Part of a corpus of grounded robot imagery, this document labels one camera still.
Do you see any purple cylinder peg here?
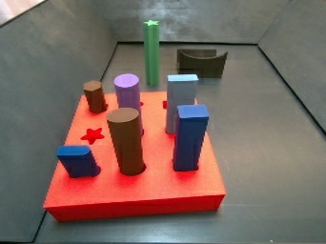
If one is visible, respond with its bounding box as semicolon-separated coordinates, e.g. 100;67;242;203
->
111;73;144;136

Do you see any short dark blue peg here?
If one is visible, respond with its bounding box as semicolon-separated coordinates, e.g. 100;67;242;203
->
56;145;100;178

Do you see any brown hexagon peg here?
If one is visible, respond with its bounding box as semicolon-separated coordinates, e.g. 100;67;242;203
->
83;80;108;113

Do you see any dark blue square peg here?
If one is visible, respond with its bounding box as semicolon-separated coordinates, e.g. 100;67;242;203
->
174;104;208;172

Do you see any black curved holder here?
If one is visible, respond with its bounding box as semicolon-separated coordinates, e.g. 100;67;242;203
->
176;49;228;78

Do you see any green star peg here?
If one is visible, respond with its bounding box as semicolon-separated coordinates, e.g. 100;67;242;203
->
143;20;159;86

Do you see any brown cylinder peg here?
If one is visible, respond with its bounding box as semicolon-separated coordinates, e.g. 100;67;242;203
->
107;108;146;175

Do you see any light blue arch peg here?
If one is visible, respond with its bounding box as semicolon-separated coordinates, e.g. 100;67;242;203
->
166;74;199;133

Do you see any red peg board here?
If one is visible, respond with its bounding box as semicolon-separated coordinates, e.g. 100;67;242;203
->
43;91;227;221

